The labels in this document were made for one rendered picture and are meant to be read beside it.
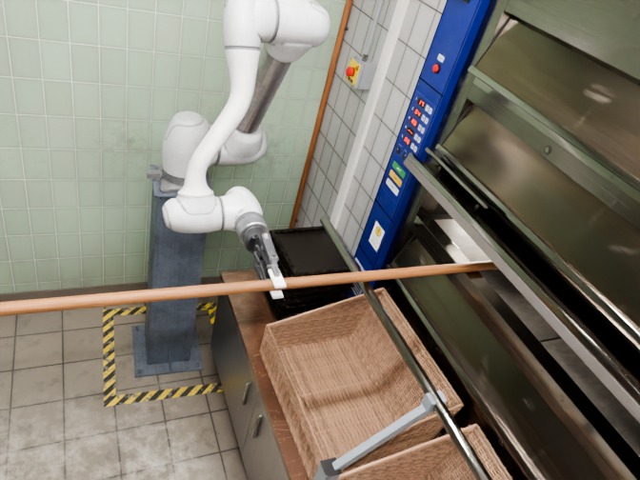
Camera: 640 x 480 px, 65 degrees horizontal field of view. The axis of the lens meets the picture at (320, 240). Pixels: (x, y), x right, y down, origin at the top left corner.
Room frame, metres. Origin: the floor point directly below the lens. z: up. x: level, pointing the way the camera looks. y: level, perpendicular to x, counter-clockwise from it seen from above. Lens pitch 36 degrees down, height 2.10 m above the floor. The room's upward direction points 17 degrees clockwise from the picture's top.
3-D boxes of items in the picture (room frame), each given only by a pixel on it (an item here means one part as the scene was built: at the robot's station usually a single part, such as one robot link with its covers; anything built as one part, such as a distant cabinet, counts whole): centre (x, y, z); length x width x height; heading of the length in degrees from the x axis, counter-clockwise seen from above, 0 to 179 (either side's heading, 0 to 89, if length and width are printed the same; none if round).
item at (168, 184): (1.63, 0.60, 1.03); 0.22 x 0.18 x 0.06; 119
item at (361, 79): (2.09, 0.04, 1.46); 0.10 x 0.07 x 0.10; 32
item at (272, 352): (1.20, -0.25, 0.72); 0.56 x 0.49 x 0.28; 33
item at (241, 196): (1.29, 0.27, 1.20); 0.16 x 0.13 x 0.11; 32
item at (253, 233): (1.14, 0.16, 1.20); 0.09 x 0.07 x 0.08; 32
